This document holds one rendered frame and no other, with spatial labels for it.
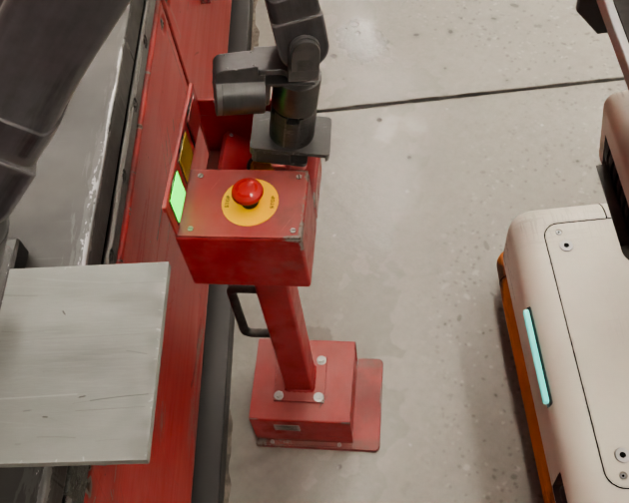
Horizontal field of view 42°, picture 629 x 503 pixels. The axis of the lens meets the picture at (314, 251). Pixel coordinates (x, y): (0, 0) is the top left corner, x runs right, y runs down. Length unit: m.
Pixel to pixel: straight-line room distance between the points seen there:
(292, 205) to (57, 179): 0.28
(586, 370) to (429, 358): 0.41
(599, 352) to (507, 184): 0.64
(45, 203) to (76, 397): 0.34
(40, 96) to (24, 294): 0.32
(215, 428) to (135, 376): 1.01
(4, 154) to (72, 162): 0.52
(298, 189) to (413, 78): 1.23
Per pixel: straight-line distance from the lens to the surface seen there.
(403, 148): 2.08
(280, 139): 1.04
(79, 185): 0.99
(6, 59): 0.47
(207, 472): 1.67
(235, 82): 0.97
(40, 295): 0.76
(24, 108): 0.48
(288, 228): 1.01
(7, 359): 0.75
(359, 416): 1.71
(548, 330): 1.52
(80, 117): 1.06
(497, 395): 1.75
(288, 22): 0.92
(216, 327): 1.79
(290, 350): 1.45
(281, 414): 1.61
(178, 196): 1.02
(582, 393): 1.47
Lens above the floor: 1.61
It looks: 57 degrees down
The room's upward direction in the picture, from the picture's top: 10 degrees counter-clockwise
